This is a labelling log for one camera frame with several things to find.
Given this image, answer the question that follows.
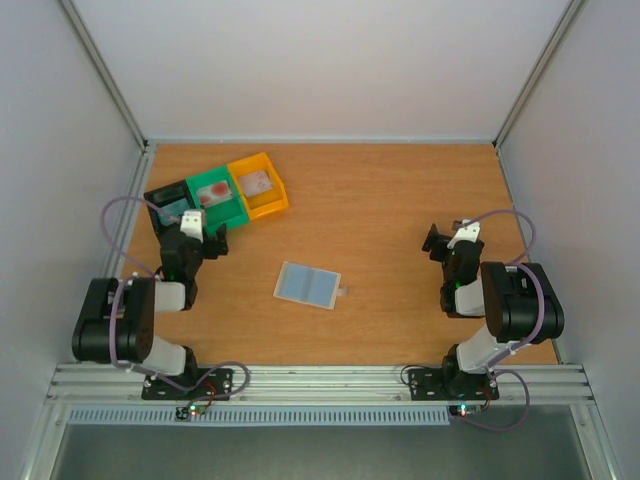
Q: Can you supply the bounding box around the beige card holder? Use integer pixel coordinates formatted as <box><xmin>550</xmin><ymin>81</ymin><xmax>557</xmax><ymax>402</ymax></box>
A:
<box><xmin>273</xmin><ymin>261</ymin><xmax>347</xmax><ymax>310</ymax></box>

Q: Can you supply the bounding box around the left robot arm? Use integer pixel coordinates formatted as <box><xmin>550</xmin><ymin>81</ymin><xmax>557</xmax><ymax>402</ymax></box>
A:
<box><xmin>71</xmin><ymin>225</ymin><xmax>228</xmax><ymax>398</ymax></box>

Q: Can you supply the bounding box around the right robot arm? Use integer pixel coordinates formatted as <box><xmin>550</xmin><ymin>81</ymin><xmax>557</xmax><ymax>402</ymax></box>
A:
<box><xmin>422</xmin><ymin>222</ymin><xmax>565</xmax><ymax>398</ymax></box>

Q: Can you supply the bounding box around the teal card in black bin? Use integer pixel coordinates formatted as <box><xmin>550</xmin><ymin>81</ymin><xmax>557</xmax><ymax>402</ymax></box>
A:
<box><xmin>158</xmin><ymin>198</ymin><xmax>191</xmax><ymax>226</ymax></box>

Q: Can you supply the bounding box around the red card in green bin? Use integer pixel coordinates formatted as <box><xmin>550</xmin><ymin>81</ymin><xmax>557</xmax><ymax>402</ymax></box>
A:
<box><xmin>196</xmin><ymin>180</ymin><xmax>234</xmax><ymax>209</ymax></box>

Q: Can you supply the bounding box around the card in yellow bin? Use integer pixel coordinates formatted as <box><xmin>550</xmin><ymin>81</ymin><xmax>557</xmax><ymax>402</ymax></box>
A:
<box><xmin>238</xmin><ymin>170</ymin><xmax>273</xmax><ymax>198</ymax></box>

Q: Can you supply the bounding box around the green plastic bin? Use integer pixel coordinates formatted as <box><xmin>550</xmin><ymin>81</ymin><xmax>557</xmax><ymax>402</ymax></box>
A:
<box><xmin>186</xmin><ymin>166</ymin><xmax>249</xmax><ymax>235</ymax></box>

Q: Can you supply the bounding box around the black plastic bin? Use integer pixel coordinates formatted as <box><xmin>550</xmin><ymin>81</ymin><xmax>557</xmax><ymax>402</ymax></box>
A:
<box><xmin>143</xmin><ymin>180</ymin><xmax>195</xmax><ymax>238</ymax></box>

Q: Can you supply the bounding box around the yellow plastic bin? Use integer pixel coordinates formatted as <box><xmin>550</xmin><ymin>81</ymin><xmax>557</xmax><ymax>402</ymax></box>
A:
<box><xmin>227</xmin><ymin>152</ymin><xmax>289</xmax><ymax>221</ymax></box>

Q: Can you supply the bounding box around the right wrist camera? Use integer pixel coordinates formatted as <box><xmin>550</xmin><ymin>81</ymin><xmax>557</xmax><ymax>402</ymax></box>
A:
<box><xmin>447</xmin><ymin>219</ymin><xmax>481</xmax><ymax>250</ymax></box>

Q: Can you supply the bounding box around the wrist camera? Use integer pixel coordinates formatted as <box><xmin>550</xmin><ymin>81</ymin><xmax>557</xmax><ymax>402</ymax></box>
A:
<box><xmin>180</xmin><ymin>209</ymin><xmax>206</xmax><ymax>243</ymax></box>
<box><xmin>447</xmin><ymin>219</ymin><xmax>481</xmax><ymax>250</ymax></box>

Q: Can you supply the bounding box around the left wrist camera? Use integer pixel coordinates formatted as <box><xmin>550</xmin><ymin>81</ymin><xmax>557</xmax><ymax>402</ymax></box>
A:
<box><xmin>180</xmin><ymin>209</ymin><xmax>206</xmax><ymax>243</ymax></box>

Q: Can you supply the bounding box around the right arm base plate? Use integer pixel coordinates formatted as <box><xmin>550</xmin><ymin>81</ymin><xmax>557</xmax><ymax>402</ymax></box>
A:
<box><xmin>408</xmin><ymin>367</ymin><xmax>500</xmax><ymax>401</ymax></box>

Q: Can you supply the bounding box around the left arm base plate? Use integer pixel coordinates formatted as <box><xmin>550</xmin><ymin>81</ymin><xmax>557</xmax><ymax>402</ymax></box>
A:
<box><xmin>141</xmin><ymin>368</ymin><xmax>234</xmax><ymax>401</ymax></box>

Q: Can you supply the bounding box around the aluminium front rail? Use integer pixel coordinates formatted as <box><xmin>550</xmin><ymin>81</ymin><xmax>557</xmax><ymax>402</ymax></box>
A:
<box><xmin>46</xmin><ymin>364</ymin><xmax>595</xmax><ymax>406</ymax></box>

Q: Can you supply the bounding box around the grey slotted cable duct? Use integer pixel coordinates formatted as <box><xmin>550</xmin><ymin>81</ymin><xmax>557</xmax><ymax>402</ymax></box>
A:
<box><xmin>68</xmin><ymin>406</ymin><xmax>450</xmax><ymax>427</ymax></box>

